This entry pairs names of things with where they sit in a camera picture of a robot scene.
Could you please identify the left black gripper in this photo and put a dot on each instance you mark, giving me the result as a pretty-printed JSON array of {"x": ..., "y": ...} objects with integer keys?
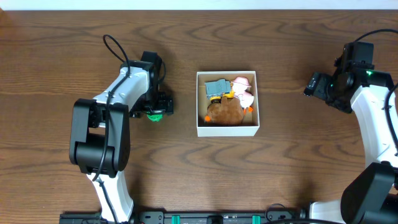
[{"x": 162, "y": 106}]

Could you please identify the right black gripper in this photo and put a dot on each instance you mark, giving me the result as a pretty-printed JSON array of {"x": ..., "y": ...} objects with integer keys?
[{"x": 316, "y": 86}]

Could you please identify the green round toy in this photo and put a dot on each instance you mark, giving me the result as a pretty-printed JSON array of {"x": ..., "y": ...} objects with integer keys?
[{"x": 155, "y": 117}]

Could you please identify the yellow grey toy truck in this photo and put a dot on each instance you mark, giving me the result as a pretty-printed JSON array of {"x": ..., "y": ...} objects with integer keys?
[{"x": 217, "y": 89}]

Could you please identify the brown plush toy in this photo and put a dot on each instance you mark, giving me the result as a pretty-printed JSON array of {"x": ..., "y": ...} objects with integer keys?
[{"x": 227, "y": 112}]

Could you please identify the white pink duck toy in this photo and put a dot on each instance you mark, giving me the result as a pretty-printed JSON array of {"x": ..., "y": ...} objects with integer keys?
[{"x": 240, "y": 86}]

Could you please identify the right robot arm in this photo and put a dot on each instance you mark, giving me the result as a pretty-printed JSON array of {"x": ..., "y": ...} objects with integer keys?
[{"x": 368, "y": 198}]

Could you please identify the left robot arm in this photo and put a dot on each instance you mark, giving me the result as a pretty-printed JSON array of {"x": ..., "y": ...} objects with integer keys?
[{"x": 100, "y": 136}]

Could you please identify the white cardboard box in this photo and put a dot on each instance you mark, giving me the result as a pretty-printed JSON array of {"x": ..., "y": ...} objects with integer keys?
[{"x": 250, "y": 123}]

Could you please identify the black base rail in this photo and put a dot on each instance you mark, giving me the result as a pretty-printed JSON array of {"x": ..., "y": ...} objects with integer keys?
[{"x": 159, "y": 217}]

